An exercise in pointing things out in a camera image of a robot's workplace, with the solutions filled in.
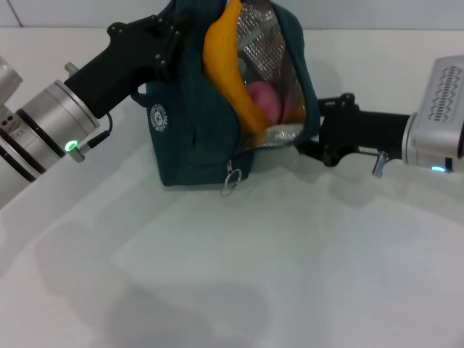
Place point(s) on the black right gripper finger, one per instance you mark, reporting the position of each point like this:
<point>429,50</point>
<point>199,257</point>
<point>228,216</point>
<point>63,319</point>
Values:
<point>340,101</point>
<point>322,156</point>

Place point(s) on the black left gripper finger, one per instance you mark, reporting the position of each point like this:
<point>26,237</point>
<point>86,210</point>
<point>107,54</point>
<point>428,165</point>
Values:
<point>169,26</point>
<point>168,58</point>

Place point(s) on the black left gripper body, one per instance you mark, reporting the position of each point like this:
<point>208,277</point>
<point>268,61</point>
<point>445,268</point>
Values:
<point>116,65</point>

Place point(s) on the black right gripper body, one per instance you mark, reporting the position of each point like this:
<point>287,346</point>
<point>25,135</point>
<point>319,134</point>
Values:
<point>362,127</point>

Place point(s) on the yellow banana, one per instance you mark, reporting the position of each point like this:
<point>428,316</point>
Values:
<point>224,65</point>

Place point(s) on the pink peach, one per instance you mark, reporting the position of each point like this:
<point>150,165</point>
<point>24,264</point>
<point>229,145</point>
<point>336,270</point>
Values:
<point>266,99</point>

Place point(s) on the dark blue fabric lunch bag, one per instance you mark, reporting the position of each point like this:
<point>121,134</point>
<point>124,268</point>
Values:
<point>195,137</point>

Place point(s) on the white silver robot right arm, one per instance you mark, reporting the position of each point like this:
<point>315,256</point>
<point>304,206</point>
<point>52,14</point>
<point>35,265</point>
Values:
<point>435,145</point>

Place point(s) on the white tablecloth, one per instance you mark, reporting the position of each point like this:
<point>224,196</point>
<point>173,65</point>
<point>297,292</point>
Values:
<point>217,272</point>

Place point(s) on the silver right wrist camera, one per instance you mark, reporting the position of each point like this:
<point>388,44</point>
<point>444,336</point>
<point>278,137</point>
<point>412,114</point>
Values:
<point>446,94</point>

